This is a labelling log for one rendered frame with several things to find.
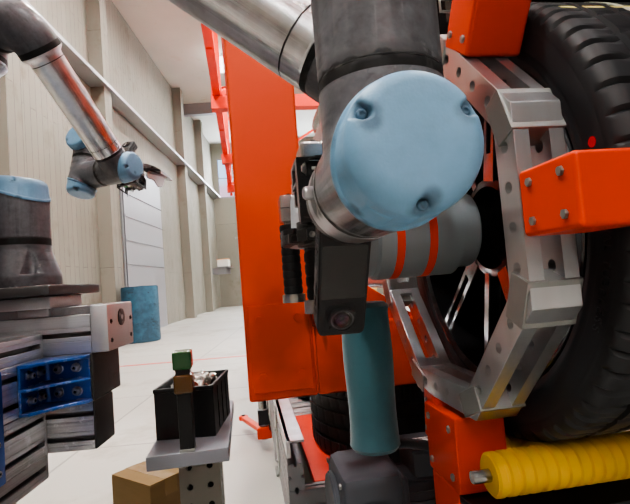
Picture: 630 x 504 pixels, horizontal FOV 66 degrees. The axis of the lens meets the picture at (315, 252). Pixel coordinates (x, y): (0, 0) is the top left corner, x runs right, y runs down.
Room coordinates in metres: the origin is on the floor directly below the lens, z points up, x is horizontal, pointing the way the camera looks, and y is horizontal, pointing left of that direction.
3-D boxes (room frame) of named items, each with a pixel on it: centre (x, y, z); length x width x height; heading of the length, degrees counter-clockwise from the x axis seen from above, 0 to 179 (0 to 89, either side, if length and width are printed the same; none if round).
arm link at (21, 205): (0.99, 0.61, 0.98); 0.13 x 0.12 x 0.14; 68
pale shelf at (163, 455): (1.25, 0.33, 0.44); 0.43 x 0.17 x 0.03; 8
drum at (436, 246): (0.77, -0.14, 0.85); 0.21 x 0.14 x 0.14; 98
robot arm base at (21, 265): (0.99, 0.60, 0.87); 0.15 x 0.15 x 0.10
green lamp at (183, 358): (1.05, 0.30, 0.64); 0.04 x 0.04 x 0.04; 8
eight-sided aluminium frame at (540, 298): (0.78, -0.21, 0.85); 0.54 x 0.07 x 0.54; 8
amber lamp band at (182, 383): (1.05, 0.30, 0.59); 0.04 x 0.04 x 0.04; 8
